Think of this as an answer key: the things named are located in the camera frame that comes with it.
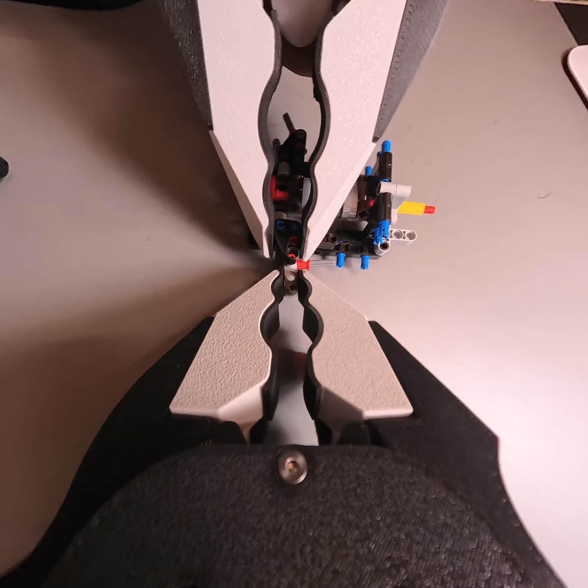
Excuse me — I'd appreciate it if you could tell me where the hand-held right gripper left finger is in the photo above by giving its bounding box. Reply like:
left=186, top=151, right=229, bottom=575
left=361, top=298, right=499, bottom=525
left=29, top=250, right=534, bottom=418
left=169, top=269, right=284, bottom=444

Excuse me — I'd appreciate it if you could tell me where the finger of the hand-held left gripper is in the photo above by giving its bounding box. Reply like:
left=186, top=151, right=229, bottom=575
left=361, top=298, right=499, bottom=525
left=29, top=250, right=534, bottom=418
left=300, top=0, right=408, bottom=261
left=198, top=0, right=283, bottom=259

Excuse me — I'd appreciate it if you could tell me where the lego chassis assembly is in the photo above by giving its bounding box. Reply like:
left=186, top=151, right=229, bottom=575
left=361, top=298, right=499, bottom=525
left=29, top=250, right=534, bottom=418
left=270, top=112, right=437, bottom=296

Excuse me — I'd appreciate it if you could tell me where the person's left hand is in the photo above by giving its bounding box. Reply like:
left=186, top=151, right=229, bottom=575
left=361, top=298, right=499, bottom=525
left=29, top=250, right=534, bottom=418
left=281, top=43, right=318, bottom=76

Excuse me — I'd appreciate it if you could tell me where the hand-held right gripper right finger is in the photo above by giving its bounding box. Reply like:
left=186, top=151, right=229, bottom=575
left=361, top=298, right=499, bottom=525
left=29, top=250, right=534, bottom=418
left=298, top=270, right=414, bottom=444

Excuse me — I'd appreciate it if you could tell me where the black lego beam subassembly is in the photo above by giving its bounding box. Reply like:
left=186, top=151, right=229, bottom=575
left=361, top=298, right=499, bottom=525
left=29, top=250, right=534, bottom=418
left=274, top=220, right=313, bottom=296

